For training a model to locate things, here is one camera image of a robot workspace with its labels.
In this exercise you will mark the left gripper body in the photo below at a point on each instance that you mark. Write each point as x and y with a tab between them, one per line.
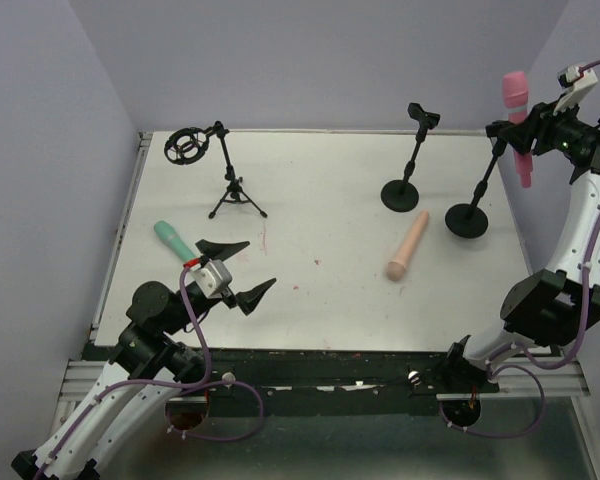
228	294

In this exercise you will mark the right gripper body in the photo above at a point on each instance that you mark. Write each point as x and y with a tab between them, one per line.
532	129

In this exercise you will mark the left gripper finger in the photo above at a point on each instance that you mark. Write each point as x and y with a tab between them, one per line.
248	301
220	251

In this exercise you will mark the black round-base mic stand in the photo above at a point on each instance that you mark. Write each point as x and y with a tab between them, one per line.
468	220

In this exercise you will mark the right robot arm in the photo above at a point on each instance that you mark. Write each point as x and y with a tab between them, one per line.
556	305

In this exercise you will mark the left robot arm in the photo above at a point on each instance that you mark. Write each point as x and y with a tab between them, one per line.
146	368

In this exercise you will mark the black rear round-base stand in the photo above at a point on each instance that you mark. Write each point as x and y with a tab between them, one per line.
400	195

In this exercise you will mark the mint green toy microphone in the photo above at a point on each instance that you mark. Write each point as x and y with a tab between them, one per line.
171	239

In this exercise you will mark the beige toy microphone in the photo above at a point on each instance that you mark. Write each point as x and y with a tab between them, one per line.
397	267

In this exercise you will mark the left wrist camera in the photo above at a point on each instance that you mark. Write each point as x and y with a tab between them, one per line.
211	278

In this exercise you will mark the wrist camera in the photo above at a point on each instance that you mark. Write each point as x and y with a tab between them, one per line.
576	82
211	278

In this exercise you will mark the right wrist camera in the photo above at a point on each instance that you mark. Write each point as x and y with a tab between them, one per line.
576	82

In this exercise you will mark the black tripod shock-mount stand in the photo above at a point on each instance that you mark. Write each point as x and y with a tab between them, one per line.
189	145

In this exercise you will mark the aluminium side frame rail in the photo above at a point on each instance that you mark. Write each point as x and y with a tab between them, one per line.
145	139

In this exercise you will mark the black front mounting rail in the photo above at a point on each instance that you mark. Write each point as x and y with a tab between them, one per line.
310	383

